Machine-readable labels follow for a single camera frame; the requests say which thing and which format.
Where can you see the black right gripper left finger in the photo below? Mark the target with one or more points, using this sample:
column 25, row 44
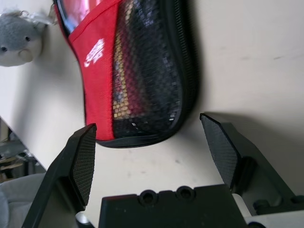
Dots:
column 59, row 178

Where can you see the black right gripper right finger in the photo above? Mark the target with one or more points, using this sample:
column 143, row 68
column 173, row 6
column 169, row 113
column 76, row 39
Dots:
column 221, row 147

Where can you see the red black paddle case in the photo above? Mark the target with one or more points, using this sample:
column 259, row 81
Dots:
column 95, row 78

